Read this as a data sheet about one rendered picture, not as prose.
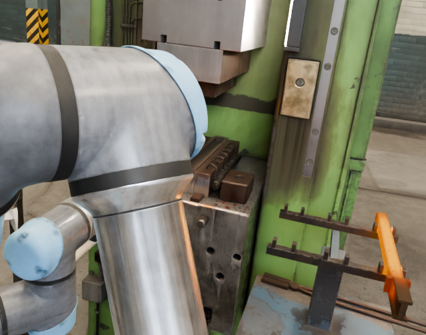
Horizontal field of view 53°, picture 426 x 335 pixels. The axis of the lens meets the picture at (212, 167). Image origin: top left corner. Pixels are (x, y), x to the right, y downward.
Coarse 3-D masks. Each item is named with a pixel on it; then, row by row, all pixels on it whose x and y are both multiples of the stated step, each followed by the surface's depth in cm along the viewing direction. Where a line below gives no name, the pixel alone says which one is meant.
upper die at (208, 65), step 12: (168, 48) 122; (180, 48) 121; (192, 48) 120; (204, 48) 120; (192, 60) 121; (204, 60) 121; (216, 60) 120; (228, 60) 126; (240, 60) 142; (192, 72) 123; (204, 72) 122; (216, 72) 121; (228, 72) 129; (240, 72) 145
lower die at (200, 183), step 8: (208, 136) 172; (216, 136) 169; (224, 144) 163; (232, 144) 164; (216, 152) 152; (224, 152) 153; (208, 160) 143; (200, 168) 135; (208, 168) 136; (200, 176) 132; (208, 176) 131; (192, 184) 133; (200, 184) 133; (208, 184) 132; (184, 192) 135; (192, 192) 134; (200, 192) 134; (208, 192) 133
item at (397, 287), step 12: (384, 216) 118; (384, 228) 110; (384, 240) 104; (384, 252) 99; (396, 252) 99; (384, 264) 97; (396, 264) 94; (396, 276) 89; (384, 288) 88; (396, 288) 83; (408, 288) 83; (396, 300) 83; (408, 300) 80; (396, 312) 82
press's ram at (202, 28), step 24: (144, 0) 120; (168, 0) 118; (192, 0) 116; (216, 0) 115; (240, 0) 113; (264, 0) 136; (144, 24) 122; (168, 24) 120; (192, 24) 118; (216, 24) 117; (240, 24) 115; (264, 24) 144; (216, 48) 121; (240, 48) 117
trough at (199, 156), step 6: (216, 138) 169; (222, 138) 169; (210, 144) 161; (216, 144) 164; (204, 150) 154; (210, 150) 156; (198, 156) 148; (204, 156) 149; (192, 162) 142; (198, 162) 142; (192, 168) 136
